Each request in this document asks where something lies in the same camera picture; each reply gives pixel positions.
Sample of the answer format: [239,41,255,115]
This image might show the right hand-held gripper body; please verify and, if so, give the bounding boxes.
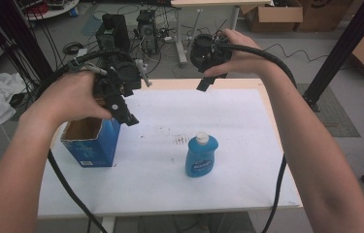
[189,32,234,74]

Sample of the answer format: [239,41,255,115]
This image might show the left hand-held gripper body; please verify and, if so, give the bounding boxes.
[92,58,153,99]

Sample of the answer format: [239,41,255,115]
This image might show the person's right hand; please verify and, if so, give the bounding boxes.
[203,27,270,80]

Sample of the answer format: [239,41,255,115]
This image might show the person's left hand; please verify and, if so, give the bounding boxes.
[23,69,114,126]

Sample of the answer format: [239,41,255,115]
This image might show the white-legged wooden table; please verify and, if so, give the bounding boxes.
[170,0,275,64]

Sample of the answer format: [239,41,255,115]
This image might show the black box-shaped device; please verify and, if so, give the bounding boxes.
[95,13,131,52]

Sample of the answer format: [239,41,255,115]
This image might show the open blue cardboard box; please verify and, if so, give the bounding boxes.
[59,116,121,169]

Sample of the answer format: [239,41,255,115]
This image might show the black computer tower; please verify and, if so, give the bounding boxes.
[136,9,158,56]

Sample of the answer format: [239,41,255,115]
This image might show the blue bottle with white cap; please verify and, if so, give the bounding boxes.
[184,131,220,179]

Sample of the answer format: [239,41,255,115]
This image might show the flat-lidded cardboard box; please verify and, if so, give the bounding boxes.
[240,0,305,33]

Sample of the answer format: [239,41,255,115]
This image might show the white table mat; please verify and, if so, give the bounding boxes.
[37,87,300,217]

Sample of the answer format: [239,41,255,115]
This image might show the round white table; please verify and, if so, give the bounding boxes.
[23,0,81,21]

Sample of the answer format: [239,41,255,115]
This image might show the large closed cardboard box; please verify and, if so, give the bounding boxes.
[295,0,356,33]

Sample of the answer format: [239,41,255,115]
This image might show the grey floor mat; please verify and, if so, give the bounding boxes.
[295,83,362,138]

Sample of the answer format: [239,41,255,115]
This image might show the black metal stand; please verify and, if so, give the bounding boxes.
[301,0,364,113]

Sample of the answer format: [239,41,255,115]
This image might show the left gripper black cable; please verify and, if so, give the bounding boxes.
[33,48,133,233]

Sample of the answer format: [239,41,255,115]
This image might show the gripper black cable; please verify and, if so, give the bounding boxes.
[33,48,133,233]
[216,43,298,233]

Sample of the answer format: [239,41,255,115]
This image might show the black metal frame post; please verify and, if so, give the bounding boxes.
[0,0,55,83]

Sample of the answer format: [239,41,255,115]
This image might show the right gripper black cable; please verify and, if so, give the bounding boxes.
[216,43,298,233]

